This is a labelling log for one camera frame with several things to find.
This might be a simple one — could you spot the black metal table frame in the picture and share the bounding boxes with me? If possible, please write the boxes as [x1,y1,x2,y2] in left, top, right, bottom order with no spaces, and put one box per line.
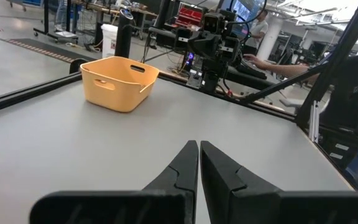
[0,0,358,131]

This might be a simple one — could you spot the blue tablet screen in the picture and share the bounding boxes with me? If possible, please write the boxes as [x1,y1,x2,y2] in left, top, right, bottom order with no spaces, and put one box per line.
[230,0,260,35]

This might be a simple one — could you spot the grey table mat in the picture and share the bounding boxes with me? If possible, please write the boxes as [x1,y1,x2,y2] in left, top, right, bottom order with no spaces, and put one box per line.
[0,77,354,224]

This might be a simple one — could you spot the black serrated floor strip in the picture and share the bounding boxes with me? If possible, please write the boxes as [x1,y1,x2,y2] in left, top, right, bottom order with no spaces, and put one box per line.
[6,37,98,63]

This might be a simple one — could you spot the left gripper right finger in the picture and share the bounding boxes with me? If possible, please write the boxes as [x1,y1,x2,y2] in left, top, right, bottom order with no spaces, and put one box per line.
[200,140,358,224]

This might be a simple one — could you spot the yellow plastic bin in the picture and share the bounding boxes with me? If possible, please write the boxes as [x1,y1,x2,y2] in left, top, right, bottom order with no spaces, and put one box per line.
[80,55,160,113]

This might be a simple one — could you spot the black cylinder post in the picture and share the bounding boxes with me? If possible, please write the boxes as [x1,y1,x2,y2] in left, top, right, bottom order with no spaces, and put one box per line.
[114,8,134,59]

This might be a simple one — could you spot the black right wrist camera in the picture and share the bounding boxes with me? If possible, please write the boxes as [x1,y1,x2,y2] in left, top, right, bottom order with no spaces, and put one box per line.
[203,12,227,34]

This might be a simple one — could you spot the red parts organiser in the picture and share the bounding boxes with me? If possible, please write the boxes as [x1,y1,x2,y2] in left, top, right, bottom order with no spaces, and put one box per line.
[175,2,204,28]

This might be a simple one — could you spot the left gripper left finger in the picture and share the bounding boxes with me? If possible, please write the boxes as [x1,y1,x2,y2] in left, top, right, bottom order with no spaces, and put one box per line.
[29,139,200,224]

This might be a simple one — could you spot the white bucket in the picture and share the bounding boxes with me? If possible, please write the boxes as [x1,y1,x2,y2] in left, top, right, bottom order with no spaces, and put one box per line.
[100,24,119,59]

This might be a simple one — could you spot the loose floor cables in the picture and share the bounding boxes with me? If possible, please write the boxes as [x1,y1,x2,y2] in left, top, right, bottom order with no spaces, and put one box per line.
[165,54,198,77]

